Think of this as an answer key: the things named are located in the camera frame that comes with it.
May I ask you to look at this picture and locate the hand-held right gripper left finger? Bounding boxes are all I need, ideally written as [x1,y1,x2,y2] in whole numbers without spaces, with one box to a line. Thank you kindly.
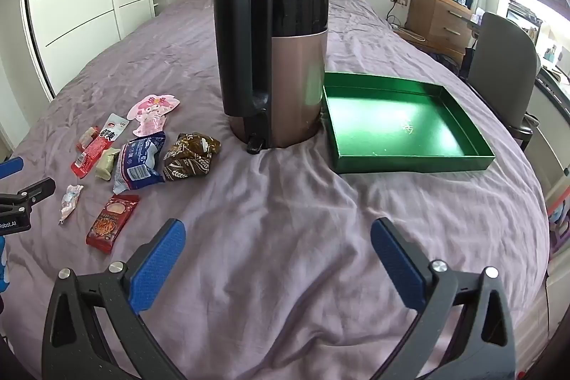
[41,218,188,380]

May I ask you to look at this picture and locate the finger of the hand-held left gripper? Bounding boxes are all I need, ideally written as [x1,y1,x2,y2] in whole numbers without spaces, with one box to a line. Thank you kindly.
[0,178,56,214]
[0,156,24,180]

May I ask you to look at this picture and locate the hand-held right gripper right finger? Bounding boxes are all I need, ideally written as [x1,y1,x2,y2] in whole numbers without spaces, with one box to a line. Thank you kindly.
[370,217,517,380]

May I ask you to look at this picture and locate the small white candy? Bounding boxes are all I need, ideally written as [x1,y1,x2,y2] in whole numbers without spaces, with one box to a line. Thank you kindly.
[58,184,84,225]

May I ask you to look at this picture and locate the square red snack packet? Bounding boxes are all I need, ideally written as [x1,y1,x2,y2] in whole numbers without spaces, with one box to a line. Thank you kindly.
[85,194,140,254]

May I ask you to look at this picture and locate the long red snack packet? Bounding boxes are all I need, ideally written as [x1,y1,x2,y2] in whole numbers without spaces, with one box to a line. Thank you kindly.
[70,113,130,179]

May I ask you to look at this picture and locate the beige candy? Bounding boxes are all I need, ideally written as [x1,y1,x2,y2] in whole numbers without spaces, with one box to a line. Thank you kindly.
[95,147,121,181]

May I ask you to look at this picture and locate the blue and white snack packet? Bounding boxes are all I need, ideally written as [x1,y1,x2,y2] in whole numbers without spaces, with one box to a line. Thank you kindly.
[112,131,166,194]

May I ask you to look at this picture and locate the brown patterned snack packet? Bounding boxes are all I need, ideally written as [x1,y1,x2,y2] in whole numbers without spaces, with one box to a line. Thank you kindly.
[162,132,222,181]

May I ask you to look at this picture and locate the green cardboard box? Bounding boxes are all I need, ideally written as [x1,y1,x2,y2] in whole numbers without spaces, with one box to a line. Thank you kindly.
[321,71,496,175]

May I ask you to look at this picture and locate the small pink sausage packet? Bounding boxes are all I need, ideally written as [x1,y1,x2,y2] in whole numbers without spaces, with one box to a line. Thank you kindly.
[76,125,99,152]

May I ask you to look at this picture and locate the pink character snack packet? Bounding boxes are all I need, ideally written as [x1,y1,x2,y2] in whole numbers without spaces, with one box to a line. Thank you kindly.
[127,94,181,137]

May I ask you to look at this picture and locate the brown and black electric kettle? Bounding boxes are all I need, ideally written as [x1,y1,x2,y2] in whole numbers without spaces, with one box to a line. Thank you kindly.
[212,0,330,153]

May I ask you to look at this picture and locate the dark backpack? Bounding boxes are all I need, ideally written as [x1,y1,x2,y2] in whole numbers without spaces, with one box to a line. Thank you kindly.
[439,53,465,74]

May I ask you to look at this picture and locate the grey chair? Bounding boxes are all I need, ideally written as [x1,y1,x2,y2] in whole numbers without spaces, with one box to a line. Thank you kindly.
[458,12,542,151]

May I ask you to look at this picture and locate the grey study desk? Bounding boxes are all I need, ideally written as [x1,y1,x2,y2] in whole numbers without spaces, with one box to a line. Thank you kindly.
[532,59,570,171]

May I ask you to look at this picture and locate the wooden dresser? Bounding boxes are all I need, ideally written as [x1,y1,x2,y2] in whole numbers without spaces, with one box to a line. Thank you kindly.
[406,0,475,56]

